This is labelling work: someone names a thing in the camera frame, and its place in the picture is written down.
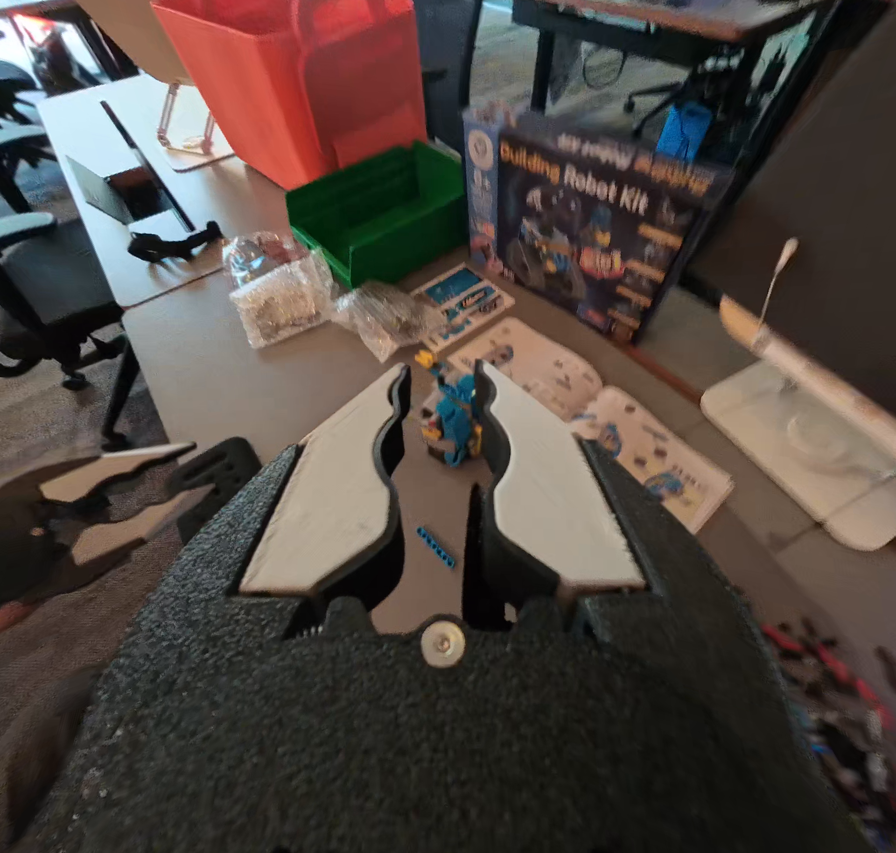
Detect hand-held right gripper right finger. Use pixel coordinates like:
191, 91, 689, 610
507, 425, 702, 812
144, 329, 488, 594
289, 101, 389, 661
475, 360, 646, 595

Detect orange storage box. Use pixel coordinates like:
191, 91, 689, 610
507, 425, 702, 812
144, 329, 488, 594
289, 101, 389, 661
150, 0, 429, 192

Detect instruction booklet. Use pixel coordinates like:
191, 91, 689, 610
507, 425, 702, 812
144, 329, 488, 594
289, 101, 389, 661
448, 317, 735, 535

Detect bubble wrap bag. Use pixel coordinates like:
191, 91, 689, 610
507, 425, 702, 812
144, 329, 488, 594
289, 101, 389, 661
224, 233, 335, 350
332, 282, 429, 364

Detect black office chair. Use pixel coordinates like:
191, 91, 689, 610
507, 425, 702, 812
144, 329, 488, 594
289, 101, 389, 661
0, 212, 142, 448

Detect black board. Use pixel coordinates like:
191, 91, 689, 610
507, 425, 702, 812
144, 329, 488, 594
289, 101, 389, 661
686, 13, 896, 413

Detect dark perforated chair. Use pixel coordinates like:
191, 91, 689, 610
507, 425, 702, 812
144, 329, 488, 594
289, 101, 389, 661
168, 436, 263, 546

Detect sticker sheet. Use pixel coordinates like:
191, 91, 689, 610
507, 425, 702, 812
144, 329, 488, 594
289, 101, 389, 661
413, 262, 517, 351

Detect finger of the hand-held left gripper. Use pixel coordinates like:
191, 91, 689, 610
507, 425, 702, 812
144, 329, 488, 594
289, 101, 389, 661
38, 443, 197, 505
69, 485, 216, 567

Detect blue long beam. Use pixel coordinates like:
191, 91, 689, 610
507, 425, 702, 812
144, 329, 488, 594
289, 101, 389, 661
416, 525, 458, 569

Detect grey blue brick robot model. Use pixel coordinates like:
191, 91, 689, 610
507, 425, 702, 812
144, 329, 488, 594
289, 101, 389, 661
415, 350, 485, 469

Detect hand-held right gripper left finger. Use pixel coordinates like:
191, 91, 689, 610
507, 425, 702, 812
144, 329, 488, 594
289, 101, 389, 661
238, 363, 413, 598

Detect blue cloth bag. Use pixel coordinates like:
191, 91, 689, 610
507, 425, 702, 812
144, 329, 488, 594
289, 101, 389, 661
657, 102, 714, 162

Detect pile of small brick pieces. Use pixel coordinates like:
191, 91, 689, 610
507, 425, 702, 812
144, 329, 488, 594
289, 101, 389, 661
763, 618, 896, 853

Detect dark blue robot kit box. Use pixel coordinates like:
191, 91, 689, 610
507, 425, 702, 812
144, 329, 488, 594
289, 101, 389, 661
462, 107, 734, 344

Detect white folding stand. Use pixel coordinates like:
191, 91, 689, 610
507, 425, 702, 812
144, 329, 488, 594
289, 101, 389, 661
700, 237, 896, 553

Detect wooden background desk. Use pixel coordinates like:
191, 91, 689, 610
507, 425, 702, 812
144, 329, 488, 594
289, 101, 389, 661
490, 0, 862, 140

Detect metal laptop stand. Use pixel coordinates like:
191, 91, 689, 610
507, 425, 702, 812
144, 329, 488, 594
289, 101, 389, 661
52, 0, 235, 171

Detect black mesh chair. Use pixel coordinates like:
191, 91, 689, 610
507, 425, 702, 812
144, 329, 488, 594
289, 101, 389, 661
395, 0, 492, 155

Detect green plastic bin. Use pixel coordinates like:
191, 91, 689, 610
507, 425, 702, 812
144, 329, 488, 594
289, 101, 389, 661
286, 140, 469, 289

